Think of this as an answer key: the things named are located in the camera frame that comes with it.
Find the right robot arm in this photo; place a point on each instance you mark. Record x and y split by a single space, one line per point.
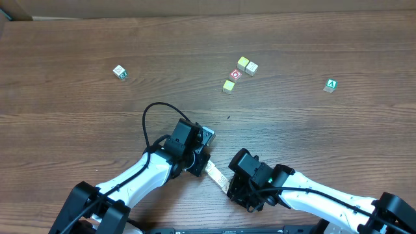
355 214

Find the white block with brush picture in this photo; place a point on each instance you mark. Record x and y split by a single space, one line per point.
225 188

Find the block with green side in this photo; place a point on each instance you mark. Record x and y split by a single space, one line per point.
120 72

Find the white patterned block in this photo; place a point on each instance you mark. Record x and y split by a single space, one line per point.
210 167

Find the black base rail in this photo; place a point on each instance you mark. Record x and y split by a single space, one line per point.
289 229

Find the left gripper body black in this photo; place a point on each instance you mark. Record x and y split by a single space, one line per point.
200 161

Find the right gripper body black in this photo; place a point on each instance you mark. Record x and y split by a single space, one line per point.
234 190

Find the yellow block upper cluster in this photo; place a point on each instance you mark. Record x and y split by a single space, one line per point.
242 63

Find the yellow block cluster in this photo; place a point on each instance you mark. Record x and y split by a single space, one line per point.
228 86
242 63

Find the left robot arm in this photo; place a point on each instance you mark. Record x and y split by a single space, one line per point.
105 208

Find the red circle block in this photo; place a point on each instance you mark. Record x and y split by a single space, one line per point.
235 75

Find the block with blue side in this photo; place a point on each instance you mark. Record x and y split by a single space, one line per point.
221 180

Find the yellow block lower cluster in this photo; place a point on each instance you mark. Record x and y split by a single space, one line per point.
228 86

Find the white block upper cluster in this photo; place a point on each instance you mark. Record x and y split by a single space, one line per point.
251 68

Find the green letter block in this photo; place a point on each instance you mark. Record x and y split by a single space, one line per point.
330 86

